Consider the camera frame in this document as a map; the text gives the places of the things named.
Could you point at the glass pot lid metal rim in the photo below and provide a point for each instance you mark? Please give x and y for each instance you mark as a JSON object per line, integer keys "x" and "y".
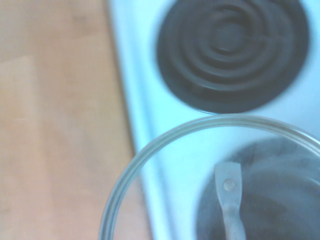
{"x": 228, "y": 175}

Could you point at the black coil stove burner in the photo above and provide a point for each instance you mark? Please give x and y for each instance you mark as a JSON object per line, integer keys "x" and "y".
{"x": 225, "y": 50}

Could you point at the white electric stove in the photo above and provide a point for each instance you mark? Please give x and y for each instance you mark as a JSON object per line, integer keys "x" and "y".
{"x": 140, "y": 75}

